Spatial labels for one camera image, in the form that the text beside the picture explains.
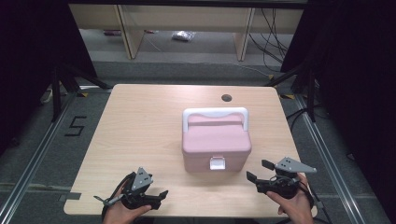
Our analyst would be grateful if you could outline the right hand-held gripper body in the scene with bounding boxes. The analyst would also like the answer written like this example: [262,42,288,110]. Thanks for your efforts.
[255,157,318,200]

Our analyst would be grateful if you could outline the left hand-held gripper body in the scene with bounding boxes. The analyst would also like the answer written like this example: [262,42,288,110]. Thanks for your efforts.
[120,166,157,210]

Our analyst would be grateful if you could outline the pink storage box white handle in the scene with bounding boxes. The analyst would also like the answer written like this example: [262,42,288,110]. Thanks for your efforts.
[181,106,252,174]

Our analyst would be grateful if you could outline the person's right hand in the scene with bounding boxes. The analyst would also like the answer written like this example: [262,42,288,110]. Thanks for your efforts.
[266,173,313,224]

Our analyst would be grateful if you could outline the person's left hand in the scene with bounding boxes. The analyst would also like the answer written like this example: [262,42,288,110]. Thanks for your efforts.
[102,189,153,224]

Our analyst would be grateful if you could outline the black metal stand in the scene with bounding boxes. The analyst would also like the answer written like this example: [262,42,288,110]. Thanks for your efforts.
[50,62,112,123]
[264,62,318,123]

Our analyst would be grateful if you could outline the black curtain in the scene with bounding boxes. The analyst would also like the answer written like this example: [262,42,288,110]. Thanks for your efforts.
[0,0,98,157]
[279,0,396,220]

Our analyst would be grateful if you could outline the clear plastic bag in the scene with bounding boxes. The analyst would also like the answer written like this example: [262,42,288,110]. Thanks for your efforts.
[171,30,196,42]

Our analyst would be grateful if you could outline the right hand-held gripper cable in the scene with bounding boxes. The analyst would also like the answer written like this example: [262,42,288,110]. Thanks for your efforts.
[298,182,316,210]

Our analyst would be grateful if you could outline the hand-held gripper cable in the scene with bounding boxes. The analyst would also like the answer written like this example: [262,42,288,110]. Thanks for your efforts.
[92,173,135,222]
[298,182,316,210]

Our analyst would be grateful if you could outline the left hand-held gripper cable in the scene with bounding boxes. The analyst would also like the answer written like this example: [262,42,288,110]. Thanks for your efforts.
[92,173,135,222]

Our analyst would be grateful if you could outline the aluminium floor rail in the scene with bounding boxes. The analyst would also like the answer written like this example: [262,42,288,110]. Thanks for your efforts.
[293,94,366,224]
[0,92,78,224]

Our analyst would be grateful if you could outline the black floor cable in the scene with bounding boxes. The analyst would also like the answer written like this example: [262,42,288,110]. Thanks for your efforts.
[285,105,313,132]

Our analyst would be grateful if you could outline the thin white floor cable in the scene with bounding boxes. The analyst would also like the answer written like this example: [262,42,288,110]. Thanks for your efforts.
[199,60,273,78]

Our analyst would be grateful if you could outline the bundle of black cables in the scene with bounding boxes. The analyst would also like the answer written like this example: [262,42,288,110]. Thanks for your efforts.
[248,7,291,73]

